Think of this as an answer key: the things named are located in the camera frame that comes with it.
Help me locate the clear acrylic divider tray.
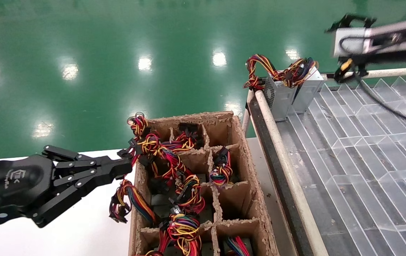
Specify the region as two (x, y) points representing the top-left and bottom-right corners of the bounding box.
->
(278, 76), (406, 256)

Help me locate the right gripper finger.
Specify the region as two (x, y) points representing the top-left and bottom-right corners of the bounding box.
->
(326, 14), (376, 33)
(334, 57), (368, 85)

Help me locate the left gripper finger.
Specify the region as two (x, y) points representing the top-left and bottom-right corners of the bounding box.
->
(28, 166), (134, 228)
(43, 145), (134, 175)

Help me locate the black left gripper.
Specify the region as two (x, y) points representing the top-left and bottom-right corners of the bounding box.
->
(0, 155), (56, 228)

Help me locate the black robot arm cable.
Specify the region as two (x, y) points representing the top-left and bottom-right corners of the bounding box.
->
(355, 69), (406, 127)

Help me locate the coloured power supply cable bundle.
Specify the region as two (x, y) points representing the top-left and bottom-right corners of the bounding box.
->
(223, 235), (252, 256)
(146, 142), (191, 185)
(209, 146), (233, 186)
(127, 112), (160, 157)
(173, 174), (206, 214)
(169, 123), (204, 151)
(145, 213), (203, 256)
(109, 179), (158, 225)

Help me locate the cream vertical rack pipe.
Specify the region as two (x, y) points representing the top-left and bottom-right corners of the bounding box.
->
(241, 89), (255, 137)

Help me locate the grey power supply with cables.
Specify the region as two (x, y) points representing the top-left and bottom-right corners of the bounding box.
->
(243, 54), (297, 122)
(278, 57), (325, 114)

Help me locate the long cream rack rail pipe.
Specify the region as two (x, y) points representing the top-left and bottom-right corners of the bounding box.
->
(254, 90), (329, 256)

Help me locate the dark grey rack shelf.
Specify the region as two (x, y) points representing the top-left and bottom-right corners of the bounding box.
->
(248, 93), (313, 256)

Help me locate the cardboard box with dividers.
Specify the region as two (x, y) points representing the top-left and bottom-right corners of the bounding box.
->
(128, 111), (280, 256)

